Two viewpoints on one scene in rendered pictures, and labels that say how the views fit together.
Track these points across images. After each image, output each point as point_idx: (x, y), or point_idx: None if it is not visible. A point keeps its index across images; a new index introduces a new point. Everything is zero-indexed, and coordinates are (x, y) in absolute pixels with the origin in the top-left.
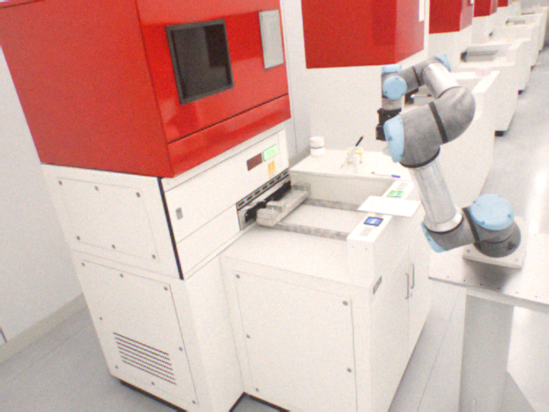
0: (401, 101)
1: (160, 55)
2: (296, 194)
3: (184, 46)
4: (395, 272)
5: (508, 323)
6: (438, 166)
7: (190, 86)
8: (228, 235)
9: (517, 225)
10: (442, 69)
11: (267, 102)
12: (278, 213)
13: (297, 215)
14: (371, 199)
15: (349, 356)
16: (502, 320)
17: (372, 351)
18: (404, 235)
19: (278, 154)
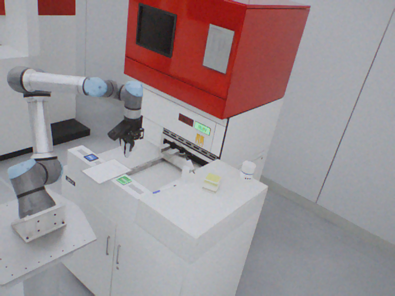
0: (125, 112)
1: (133, 14)
2: (194, 168)
3: (148, 17)
4: (93, 209)
5: None
6: (29, 108)
7: (145, 39)
8: (152, 137)
9: (26, 210)
10: (69, 76)
11: (198, 88)
12: (164, 154)
13: (175, 172)
14: (124, 168)
15: None
16: None
17: None
18: (110, 206)
19: (211, 138)
